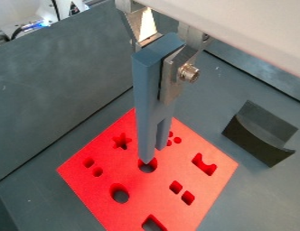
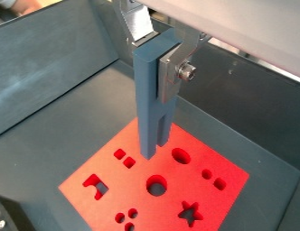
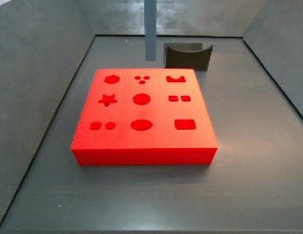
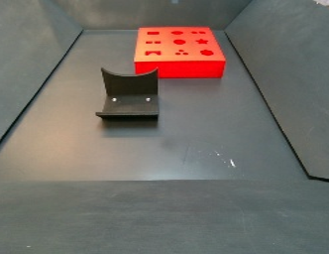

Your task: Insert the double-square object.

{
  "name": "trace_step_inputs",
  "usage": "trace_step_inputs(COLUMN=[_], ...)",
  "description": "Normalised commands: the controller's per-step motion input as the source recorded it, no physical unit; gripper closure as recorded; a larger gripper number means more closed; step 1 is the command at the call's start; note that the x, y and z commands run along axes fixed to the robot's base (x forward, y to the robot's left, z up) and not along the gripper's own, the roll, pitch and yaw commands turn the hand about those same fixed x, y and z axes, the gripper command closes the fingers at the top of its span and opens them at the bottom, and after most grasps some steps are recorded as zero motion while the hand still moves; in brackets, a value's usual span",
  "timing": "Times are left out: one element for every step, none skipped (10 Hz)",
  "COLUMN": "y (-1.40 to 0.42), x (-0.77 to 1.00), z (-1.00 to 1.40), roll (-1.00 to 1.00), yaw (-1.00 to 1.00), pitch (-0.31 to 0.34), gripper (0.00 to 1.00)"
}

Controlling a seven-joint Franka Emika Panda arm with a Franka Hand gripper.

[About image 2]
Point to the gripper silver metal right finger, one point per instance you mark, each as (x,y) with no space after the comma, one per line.
(174,67)

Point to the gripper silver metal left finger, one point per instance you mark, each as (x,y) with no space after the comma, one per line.
(135,21)

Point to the black object at corner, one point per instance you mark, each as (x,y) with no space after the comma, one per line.
(12,217)

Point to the grey tray bin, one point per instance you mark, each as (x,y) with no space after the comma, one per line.
(67,98)

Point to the person in background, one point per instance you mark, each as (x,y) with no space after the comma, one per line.
(16,8)

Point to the red foam shape board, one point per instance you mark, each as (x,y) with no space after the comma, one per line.
(179,191)

